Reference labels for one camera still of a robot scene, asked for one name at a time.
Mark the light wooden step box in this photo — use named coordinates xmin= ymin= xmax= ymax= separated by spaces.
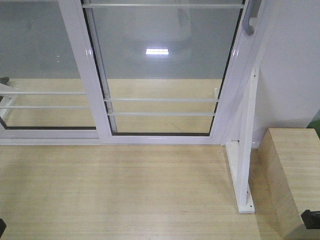
xmin=258 ymin=128 xmax=320 ymax=240

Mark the white framed sliding glass door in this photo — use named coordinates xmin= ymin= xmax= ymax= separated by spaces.
xmin=58 ymin=0 xmax=270 ymax=145

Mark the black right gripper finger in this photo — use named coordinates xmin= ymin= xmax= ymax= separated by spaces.
xmin=300 ymin=209 xmax=320 ymax=229

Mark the white triangular support brace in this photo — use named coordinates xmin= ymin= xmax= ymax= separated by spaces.
xmin=224 ymin=67 xmax=260 ymax=214

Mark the grey curved door handle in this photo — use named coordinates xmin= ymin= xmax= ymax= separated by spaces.
xmin=242 ymin=0 xmax=261 ymax=36

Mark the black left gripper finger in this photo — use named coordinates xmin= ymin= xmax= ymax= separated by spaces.
xmin=0 ymin=218 xmax=7 ymax=234

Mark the fixed white framed glass panel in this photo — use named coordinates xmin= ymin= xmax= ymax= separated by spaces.
xmin=0 ymin=0 xmax=96 ymax=130

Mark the white door frame with track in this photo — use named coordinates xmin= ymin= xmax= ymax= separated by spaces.
xmin=0 ymin=0 xmax=281 ymax=146

